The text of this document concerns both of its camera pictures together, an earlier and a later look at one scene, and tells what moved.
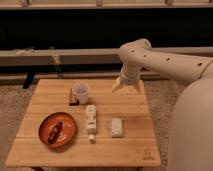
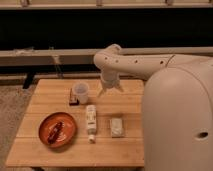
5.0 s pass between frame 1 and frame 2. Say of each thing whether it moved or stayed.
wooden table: stayed
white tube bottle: stayed
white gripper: moved
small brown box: stayed
